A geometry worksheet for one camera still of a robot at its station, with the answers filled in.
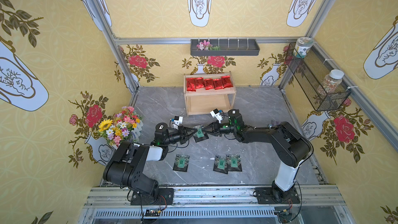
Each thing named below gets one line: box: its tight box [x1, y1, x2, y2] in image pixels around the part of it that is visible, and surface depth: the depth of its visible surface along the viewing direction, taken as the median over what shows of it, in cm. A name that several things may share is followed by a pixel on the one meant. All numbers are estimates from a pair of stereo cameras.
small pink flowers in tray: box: [196, 39, 221, 51], surface depth 89 cm
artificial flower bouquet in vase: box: [84, 105, 144, 167], surface depth 81 cm
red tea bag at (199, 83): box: [194, 76, 205, 90], surface depth 94 cm
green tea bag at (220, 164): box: [212, 155, 229, 175], surface depth 85 cm
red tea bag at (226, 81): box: [220, 75, 234, 89], surface depth 95 cm
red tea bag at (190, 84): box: [186, 77, 197, 92], surface depth 94 cm
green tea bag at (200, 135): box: [192, 124, 209, 143], surface depth 83 cm
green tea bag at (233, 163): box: [225, 154, 243, 172], surface depth 86 cm
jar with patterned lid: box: [292, 36, 315, 59], surface depth 87 cm
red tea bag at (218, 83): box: [212, 78, 225, 90], surface depth 94 cm
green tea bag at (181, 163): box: [172, 154, 191, 173], surface depth 86 cm
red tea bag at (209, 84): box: [203, 78, 215, 91], surface depth 94 cm
